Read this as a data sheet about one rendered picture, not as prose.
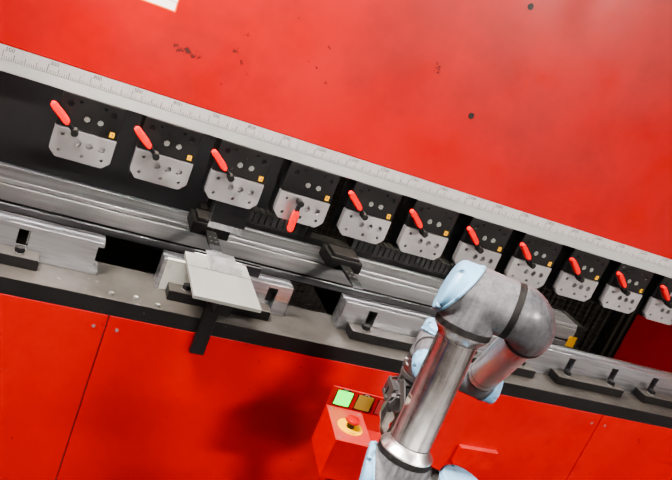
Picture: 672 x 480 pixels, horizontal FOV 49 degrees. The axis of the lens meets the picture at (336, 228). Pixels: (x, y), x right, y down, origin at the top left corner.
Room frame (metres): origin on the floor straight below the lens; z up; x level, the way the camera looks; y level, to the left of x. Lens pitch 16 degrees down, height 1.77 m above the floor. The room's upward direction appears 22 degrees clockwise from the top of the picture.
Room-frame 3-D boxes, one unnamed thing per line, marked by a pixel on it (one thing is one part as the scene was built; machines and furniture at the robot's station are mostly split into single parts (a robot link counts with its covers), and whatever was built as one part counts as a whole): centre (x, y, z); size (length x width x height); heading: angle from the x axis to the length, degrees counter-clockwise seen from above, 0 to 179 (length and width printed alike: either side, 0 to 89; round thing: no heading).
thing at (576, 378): (2.44, -1.03, 0.89); 0.30 x 0.05 x 0.03; 113
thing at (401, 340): (2.12, -0.29, 0.89); 0.30 x 0.05 x 0.03; 113
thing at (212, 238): (2.08, 0.34, 1.01); 0.26 x 0.12 x 0.05; 23
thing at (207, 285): (1.80, 0.23, 1.00); 0.26 x 0.18 x 0.01; 23
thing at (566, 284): (2.40, -0.80, 1.26); 0.15 x 0.09 x 0.17; 113
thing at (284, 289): (1.96, 0.24, 0.92); 0.39 x 0.06 x 0.10; 113
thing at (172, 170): (1.85, 0.49, 1.26); 0.15 x 0.09 x 0.17; 113
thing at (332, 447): (1.75, -0.28, 0.75); 0.20 x 0.16 x 0.18; 107
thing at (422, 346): (1.64, -0.35, 1.08); 0.11 x 0.11 x 0.08; 87
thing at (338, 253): (2.27, -0.08, 1.01); 0.26 x 0.12 x 0.05; 23
